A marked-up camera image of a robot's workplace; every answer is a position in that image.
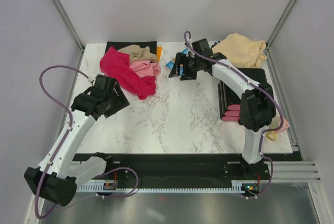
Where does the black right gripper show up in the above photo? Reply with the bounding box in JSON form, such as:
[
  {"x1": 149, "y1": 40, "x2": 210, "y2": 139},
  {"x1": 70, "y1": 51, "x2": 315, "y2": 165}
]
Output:
[{"x1": 168, "y1": 52, "x2": 201, "y2": 81}]

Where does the magenta t shirt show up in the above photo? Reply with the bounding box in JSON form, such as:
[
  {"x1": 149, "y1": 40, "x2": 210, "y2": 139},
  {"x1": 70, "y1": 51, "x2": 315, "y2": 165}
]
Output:
[{"x1": 100, "y1": 47, "x2": 157, "y2": 100}]

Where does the black pink drawer organizer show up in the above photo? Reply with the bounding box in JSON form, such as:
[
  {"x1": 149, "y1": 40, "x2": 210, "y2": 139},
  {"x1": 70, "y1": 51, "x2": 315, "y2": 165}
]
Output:
[{"x1": 217, "y1": 67, "x2": 273, "y2": 123}]

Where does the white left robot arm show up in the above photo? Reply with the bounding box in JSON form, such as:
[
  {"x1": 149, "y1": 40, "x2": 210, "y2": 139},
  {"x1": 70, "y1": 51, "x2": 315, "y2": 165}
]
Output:
[{"x1": 24, "y1": 75, "x2": 129, "y2": 207}]

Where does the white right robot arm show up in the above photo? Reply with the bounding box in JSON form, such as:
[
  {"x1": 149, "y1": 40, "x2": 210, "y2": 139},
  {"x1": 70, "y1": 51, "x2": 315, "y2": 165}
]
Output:
[{"x1": 169, "y1": 32, "x2": 278, "y2": 179}]

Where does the blue illustrated paperback book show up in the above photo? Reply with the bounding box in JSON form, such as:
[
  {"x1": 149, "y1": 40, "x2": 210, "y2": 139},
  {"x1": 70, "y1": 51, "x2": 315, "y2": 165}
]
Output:
[{"x1": 165, "y1": 49, "x2": 188, "y2": 70}]

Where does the light pink t shirt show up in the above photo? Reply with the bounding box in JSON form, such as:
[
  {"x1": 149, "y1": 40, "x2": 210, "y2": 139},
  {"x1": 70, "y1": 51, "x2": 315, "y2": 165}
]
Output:
[{"x1": 130, "y1": 60, "x2": 161, "y2": 78}]

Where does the navy white folded cloth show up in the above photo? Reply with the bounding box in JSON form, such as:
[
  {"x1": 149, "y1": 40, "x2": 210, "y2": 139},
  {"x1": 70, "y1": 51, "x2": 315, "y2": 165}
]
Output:
[{"x1": 211, "y1": 41, "x2": 221, "y2": 48}]

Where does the beige t shirt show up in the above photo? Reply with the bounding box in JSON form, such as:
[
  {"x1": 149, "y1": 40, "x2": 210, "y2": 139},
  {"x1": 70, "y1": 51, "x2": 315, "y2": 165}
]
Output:
[{"x1": 118, "y1": 44, "x2": 158, "y2": 63}]

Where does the black notebook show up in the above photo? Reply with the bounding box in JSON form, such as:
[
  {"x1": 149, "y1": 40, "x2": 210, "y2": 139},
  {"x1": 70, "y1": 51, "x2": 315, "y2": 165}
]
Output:
[{"x1": 105, "y1": 41, "x2": 157, "y2": 54}]

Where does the cream yellow t shirt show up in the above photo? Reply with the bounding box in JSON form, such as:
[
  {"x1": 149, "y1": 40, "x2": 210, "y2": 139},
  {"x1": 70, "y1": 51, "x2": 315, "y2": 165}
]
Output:
[{"x1": 212, "y1": 33, "x2": 267, "y2": 68}]

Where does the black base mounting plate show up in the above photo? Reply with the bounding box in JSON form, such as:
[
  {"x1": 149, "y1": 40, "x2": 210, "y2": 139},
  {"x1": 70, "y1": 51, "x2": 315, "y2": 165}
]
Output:
[{"x1": 73, "y1": 152, "x2": 271, "y2": 188}]

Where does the yellow mug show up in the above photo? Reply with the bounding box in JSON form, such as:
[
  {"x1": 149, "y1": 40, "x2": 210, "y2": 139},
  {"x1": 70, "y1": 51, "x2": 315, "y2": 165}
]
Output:
[{"x1": 266, "y1": 118, "x2": 280, "y2": 141}]

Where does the pink small box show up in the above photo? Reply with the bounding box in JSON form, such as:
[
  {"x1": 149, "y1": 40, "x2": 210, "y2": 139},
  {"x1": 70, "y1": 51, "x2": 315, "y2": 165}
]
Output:
[{"x1": 276, "y1": 119, "x2": 290, "y2": 133}]

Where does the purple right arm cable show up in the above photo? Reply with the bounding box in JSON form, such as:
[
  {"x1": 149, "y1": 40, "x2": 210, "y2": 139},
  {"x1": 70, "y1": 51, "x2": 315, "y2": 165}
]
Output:
[{"x1": 183, "y1": 31, "x2": 285, "y2": 200}]

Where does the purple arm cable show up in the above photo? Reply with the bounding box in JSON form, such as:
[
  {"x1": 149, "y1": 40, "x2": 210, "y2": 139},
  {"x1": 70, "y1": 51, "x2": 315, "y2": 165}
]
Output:
[
  {"x1": 33, "y1": 65, "x2": 138, "y2": 220},
  {"x1": 183, "y1": 31, "x2": 285, "y2": 200}
]

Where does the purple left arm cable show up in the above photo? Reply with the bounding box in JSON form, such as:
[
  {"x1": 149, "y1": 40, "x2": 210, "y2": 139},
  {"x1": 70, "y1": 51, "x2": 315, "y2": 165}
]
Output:
[{"x1": 33, "y1": 65, "x2": 138, "y2": 220}]

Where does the right aluminium frame post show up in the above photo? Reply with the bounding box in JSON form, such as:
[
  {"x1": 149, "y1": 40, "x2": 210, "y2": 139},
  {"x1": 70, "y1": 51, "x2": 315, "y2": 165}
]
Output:
[{"x1": 267, "y1": 0, "x2": 314, "y2": 48}]

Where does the aluminium frame post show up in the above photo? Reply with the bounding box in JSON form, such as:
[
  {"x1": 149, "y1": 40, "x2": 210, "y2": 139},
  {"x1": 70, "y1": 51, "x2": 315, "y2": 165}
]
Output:
[
  {"x1": 267, "y1": 0, "x2": 314, "y2": 48},
  {"x1": 51, "y1": 0, "x2": 85, "y2": 53}
]

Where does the left aluminium frame post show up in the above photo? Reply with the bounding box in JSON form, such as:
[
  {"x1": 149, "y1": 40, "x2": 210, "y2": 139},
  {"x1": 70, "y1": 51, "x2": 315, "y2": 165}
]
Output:
[{"x1": 51, "y1": 0, "x2": 85, "y2": 53}]

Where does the white slotted cable duct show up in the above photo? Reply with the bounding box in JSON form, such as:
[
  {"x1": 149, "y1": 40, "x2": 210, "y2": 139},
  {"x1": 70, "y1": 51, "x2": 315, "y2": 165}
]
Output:
[{"x1": 77, "y1": 180, "x2": 257, "y2": 194}]

